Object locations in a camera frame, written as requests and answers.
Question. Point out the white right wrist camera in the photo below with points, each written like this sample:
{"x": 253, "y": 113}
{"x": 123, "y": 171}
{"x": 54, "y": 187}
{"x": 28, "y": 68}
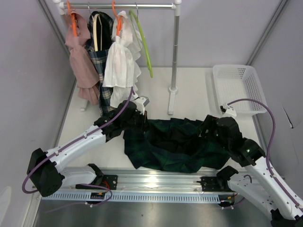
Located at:
{"x": 228, "y": 111}

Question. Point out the orange hanger with pink skirt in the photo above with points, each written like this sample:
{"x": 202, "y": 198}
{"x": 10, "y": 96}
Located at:
{"x": 73, "y": 21}

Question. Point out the white plastic basket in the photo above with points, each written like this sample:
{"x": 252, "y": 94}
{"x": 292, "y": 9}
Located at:
{"x": 233, "y": 82}

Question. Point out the navy plaid skirt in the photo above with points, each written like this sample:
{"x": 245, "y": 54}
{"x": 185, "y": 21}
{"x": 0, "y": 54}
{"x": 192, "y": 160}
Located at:
{"x": 99, "y": 58}

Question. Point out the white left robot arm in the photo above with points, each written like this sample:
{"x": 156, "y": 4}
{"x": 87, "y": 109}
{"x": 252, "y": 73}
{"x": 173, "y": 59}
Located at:
{"x": 49, "y": 170}

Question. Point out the aluminium mounting rail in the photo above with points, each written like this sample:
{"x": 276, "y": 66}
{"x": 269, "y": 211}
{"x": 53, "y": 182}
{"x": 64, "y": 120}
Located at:
{"x": 153, "y": 181}

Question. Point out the orange plastic hanger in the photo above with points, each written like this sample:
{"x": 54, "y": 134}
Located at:
{"x": 118, "y": 19}

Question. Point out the silver clothes rack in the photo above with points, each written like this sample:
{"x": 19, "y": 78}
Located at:
{"x": 176, "y": 7}

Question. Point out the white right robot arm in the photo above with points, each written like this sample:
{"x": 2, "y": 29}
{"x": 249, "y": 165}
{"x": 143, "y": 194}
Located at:
{"x": 273, "y": 197}

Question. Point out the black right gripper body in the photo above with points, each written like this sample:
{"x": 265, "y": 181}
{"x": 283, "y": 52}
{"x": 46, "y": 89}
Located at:
{"x": 213, "y": 131}

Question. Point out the white slotted cable duct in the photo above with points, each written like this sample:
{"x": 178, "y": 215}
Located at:
{"x": 135, "y": 197}

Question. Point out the green plastic hanger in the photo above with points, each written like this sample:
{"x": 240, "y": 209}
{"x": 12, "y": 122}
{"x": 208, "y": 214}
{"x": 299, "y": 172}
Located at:
{"x": 142, "y": 41}

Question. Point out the white pleated skirt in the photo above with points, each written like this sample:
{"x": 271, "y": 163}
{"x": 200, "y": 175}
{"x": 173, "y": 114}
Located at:
{"x": 122, "y": 70}

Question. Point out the dark green plaid skirt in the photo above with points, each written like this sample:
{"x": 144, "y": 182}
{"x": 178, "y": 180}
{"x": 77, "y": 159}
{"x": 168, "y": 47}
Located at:
{"x": 173, "y": 146}

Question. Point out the pink skirt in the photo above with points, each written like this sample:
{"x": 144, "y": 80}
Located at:
{"x": 81, "y": 64}

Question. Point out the cream hanger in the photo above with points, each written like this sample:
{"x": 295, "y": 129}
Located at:
{"x": 97, "y": 32}

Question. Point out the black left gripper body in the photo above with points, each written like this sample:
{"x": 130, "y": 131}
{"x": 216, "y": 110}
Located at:
{"x": 136, "y": 124}

